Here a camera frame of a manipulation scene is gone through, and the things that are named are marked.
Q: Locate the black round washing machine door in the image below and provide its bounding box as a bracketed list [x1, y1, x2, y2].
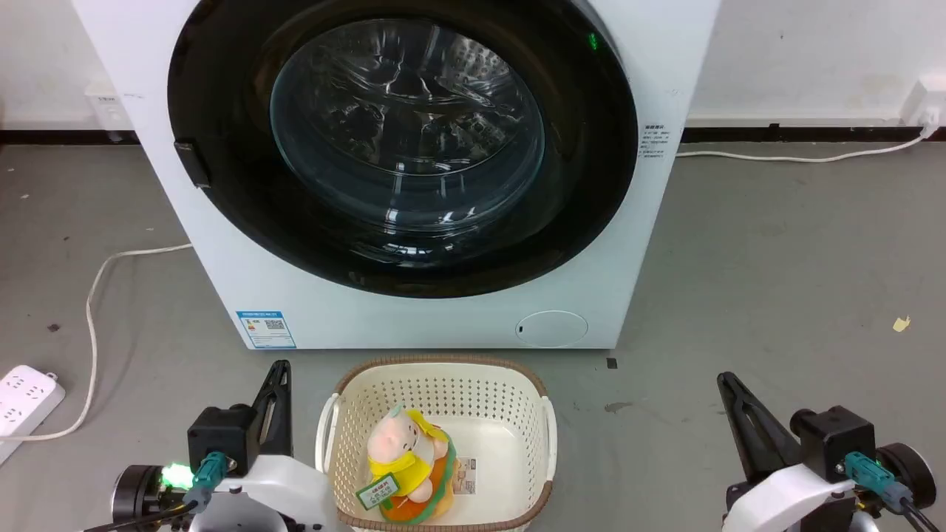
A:
[167, 0, 639, 300]

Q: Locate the white wall socket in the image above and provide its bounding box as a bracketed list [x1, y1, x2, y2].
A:
[84, 83, 135, 143]
[899, 74, 946, 131]

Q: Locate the white label in basket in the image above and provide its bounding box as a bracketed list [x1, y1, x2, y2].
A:
[452, 457, 478, 496]

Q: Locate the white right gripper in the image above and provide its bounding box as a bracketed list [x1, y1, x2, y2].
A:
[716, 372, 938, 532]

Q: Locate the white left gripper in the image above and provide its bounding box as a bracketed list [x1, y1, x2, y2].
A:
[111, 360, 342, 532]

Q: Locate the green white doll tag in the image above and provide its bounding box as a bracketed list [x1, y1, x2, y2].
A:
[355, 473, 401, 511]

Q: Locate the blue energy label sticker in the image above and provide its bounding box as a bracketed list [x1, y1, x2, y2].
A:
[236, 310, 298, 350]

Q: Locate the white front-load washing machine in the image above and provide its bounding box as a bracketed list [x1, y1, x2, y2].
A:
[71, 0, 722, 351]

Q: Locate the black door handle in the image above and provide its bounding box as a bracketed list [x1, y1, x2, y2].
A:
[174, 140, 213, 188]

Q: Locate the white power cable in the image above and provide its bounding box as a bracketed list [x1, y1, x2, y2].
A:
[676, 126, 941, 164]
[0, 243, 194, 443]

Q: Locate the cream perforated laundry basket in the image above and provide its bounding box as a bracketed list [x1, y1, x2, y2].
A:
[316, 355, 558, 532]

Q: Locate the black cable with teal plug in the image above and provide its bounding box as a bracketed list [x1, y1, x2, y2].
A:
[80, 451, 229, 532]
[844, 451, 946, 532]

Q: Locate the round white filter cover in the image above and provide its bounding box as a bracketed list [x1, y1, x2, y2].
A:
[515, 310, 590, 349]

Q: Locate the white power strip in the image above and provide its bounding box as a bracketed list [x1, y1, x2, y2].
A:
[0, 365, 67, 466]

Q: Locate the white text warning sticker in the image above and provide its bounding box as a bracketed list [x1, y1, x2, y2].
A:
[639, 123, 669, 161]

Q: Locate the plush doll in yellow clothes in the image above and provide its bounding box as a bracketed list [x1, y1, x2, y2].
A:
[366, 403, 459, 525]

